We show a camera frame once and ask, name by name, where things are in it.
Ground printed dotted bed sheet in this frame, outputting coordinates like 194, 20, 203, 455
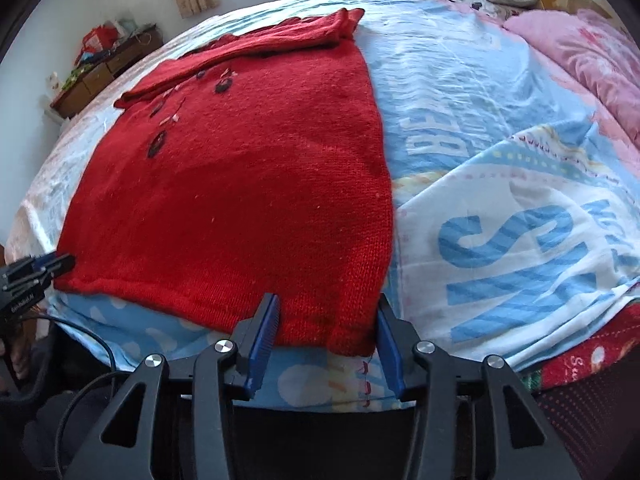
5, 0, 640, 413

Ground dark dotted cloth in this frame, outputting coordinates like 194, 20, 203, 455
537, 360, 640, 480

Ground red printed blanket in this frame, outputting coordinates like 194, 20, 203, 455
520, 330, 640, 391

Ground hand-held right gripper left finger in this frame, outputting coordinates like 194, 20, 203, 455
62, 292, 281, 480

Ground brown wooden desk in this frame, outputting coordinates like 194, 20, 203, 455
49, 24, 165, 120

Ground red knitted sweater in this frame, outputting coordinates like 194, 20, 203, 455
52, 7, 396, 356

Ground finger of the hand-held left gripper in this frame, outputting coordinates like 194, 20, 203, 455
0, 254, 77, 281
0, 274, 53, 297

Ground black cable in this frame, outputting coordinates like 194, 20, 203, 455
35, 312, 143, 466

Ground person's left hand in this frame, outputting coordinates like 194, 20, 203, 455
5, 332, 33, 381

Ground red gift bag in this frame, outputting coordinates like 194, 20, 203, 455
81, 25, 121, 56

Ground pink floral quilt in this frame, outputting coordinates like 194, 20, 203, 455
502, 7, 640, 143

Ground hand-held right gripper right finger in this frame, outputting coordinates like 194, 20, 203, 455
376, 295, 583, 480

